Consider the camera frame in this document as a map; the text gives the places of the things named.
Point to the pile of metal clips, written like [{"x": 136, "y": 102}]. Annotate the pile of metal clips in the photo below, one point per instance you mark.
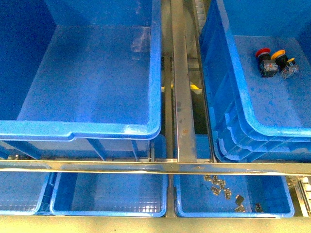
[{"x": 217, "y": 195}]

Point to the vertical metal divider rail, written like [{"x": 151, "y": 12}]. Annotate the vertical metal divider rail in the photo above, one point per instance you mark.
[{"x": 184, "y": 122}]

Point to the large blue target bin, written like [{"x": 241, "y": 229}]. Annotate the large blue target bin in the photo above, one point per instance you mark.
[{"x": 253, "y": 117}]

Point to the small blue bin left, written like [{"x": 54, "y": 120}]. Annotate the small blue bin left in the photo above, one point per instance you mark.
[{"x": 109, "y": 194}]

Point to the red mushroom push button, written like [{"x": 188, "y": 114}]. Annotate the red mushroom push button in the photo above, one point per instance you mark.
[{"x": 266, "y": 65}]

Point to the large blue middle bin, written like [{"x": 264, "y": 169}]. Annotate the large blue middle bin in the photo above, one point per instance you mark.
[{"x": 79, "y": 78}]

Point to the yellow mushroom push button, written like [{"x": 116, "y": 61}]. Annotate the yellow mushroom push button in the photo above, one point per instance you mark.
[{"x": 287, "y": 67}]

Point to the small blue bin far-left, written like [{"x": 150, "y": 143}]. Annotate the small blue bin far-left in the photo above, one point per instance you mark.
[{"x": 26, "y": 193}]

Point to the horizontal metal shelf rail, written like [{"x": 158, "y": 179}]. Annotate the horizontal metal shelf rail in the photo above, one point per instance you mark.
[{"x": 274, "y": 169}]

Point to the small blue bin with clips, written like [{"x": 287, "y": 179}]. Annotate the small blue bin with clips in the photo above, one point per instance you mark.
[{"x": 277, "y": 199}]

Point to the roller conveyor track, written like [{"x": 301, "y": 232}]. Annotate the roller conveyor track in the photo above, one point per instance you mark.
[{"x": 300, "y": 191}]

